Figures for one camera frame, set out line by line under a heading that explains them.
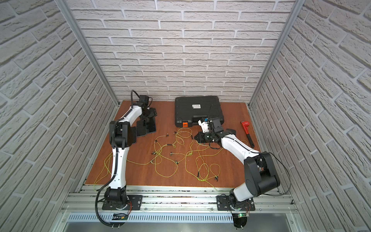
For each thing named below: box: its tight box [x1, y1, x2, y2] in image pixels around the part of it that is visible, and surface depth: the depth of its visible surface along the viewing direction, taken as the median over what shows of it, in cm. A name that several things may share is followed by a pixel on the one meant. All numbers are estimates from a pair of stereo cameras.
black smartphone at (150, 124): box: [145, 116, 157, 134], surface depth 111 cm
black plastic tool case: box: [174, 95, 225, 128], surface depth 112 cm
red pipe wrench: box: [240, 120, 255, 148], surface depth 106 cm
